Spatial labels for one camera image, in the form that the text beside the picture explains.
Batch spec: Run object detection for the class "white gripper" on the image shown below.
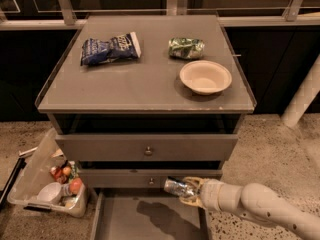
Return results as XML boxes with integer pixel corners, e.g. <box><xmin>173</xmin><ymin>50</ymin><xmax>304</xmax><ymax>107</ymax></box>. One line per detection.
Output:
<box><xmin>179</xmin><ymin>176</ymin><xmax>223</xmax><ymax>211</ymax></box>

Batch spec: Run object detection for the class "silver blue redbull can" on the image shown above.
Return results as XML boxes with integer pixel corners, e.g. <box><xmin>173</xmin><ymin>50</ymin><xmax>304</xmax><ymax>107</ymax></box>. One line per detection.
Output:
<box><xmin>164</xmin><ymin>177</ymin><xmax>197</xmax><ymax>198</ymax></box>

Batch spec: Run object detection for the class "grey middle drawer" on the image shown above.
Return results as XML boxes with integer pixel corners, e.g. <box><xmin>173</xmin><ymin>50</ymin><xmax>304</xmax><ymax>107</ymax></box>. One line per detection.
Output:
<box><xmin>79</xmin><ymin>169</ymin><xmax>222</xmax><ymax>188</ymax></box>

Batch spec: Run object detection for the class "grey open bottom drawer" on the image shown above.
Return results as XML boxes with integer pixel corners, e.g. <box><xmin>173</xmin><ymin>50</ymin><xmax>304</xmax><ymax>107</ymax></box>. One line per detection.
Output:
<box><xmin>90</xmin><ymin>189</ymin><xmax>213</xmax><ymax>240</ymax></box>

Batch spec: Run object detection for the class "grey top drawer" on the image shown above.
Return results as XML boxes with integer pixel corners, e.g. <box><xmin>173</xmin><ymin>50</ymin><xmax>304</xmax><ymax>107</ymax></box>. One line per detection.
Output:
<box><xmin>56</xmin><ymin>134</ymin><xmax>238</xmax><ymax>162</ymax></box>

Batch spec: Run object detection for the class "grey drawer cabinet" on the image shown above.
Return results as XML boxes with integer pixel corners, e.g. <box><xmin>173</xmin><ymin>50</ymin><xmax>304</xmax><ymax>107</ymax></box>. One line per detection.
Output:
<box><xmin>35</xmin><ymin>14</ymin><xmax>258</xmax><ymax>240</ymax></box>

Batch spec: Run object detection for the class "beige paper bowl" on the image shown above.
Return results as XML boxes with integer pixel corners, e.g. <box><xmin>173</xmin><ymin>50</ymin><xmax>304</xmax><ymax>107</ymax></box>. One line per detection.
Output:
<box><xmin>179</xmin><ymin>60</ymin><xmax>232</xmax><ymax>95</ymax></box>

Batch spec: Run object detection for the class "red apple in bin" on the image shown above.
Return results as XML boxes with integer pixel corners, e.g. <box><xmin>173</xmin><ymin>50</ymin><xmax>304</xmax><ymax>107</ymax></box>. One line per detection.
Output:
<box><xmin>69</xmin><ymin>178</ymin><xmax>83</xmax><ymax>195</ymax></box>

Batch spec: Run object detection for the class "green crumpled snack bag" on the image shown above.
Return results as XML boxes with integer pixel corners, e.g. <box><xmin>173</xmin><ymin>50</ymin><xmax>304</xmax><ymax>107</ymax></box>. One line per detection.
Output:
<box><xmin>168</xmin><ymin>37</ymin><xmax>205</xmax><ymax>60</ymax></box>

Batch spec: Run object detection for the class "clear plastic storage bin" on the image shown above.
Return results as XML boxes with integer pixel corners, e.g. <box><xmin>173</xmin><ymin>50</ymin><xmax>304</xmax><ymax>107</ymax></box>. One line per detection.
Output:
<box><xmin>7</xmin><ymin>129</ymin><xmax>87</xmax><ymax>217</ymax></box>

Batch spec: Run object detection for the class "blue chip bag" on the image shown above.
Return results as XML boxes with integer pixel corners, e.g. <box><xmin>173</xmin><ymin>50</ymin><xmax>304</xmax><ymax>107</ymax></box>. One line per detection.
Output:
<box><xmin>80</xmin><ymin>32</ymin><xmax>141</xmax><ymax>66</ymax></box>

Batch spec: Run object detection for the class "metal railing frame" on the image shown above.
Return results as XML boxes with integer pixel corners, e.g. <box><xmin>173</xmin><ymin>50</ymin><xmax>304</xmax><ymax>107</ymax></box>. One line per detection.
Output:
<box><xmin>0</xmin><ymin>0</ymin><xmax>320</xmax><ymax>31</ymax></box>

